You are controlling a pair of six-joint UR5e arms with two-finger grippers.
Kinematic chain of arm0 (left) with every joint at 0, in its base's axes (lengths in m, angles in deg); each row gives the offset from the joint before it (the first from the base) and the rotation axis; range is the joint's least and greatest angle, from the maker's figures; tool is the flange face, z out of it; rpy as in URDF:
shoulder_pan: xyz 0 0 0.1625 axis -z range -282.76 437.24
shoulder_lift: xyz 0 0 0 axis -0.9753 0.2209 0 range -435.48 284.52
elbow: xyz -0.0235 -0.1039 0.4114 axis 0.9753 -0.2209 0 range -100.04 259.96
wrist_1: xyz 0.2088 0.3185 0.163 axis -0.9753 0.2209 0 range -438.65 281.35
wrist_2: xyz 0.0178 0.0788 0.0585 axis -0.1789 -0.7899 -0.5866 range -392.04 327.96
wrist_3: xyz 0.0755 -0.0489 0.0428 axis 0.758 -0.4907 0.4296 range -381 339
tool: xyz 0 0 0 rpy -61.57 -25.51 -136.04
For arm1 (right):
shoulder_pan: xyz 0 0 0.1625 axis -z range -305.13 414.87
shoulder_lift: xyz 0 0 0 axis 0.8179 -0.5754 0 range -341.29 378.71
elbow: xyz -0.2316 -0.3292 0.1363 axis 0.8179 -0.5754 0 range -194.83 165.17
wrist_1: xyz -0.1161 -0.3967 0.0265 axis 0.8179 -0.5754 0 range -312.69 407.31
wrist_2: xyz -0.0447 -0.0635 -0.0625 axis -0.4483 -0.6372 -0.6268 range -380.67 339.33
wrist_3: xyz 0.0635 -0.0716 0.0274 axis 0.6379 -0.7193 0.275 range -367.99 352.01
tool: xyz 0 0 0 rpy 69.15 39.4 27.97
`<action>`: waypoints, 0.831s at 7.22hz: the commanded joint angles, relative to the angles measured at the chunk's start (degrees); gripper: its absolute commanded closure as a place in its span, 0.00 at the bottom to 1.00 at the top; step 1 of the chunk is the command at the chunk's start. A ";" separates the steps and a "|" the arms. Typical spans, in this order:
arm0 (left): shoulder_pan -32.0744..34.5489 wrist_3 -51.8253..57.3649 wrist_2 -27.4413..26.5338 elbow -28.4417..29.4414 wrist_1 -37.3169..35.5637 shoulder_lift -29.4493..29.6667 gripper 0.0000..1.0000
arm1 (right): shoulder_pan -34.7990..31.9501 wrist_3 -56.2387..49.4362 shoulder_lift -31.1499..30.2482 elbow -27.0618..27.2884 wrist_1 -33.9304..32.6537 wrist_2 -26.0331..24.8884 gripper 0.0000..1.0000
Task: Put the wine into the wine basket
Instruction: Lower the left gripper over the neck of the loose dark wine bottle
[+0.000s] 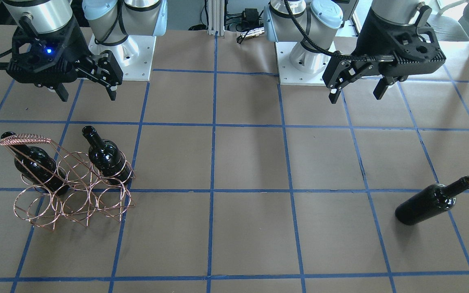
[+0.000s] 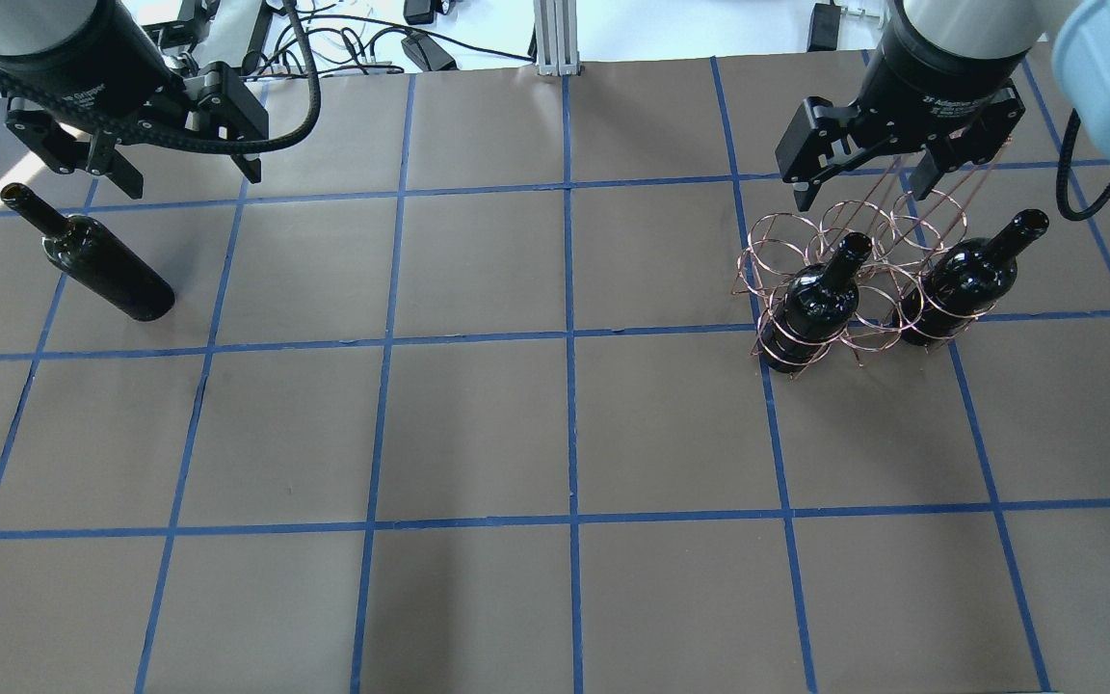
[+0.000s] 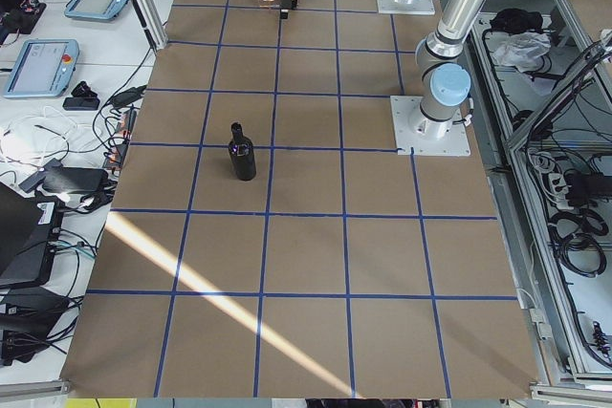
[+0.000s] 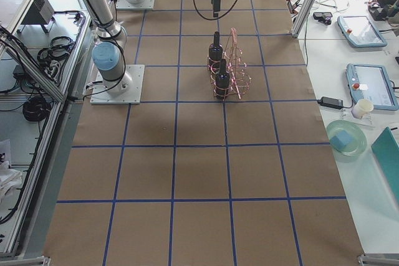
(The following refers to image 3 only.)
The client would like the dark wine bottle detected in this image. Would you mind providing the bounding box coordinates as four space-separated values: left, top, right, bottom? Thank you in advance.
228 122 256 182

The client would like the crumpled white cloth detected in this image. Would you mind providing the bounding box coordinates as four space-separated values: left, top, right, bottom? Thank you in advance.
492 32 551 73

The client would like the black laptop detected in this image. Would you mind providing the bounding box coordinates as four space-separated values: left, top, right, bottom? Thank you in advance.
1 184 63 290

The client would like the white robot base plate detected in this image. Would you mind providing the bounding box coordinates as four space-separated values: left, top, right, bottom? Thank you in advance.
390 96 470 157

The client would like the black coiled cable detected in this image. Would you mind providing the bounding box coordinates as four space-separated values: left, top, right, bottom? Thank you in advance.
554 206 609 280

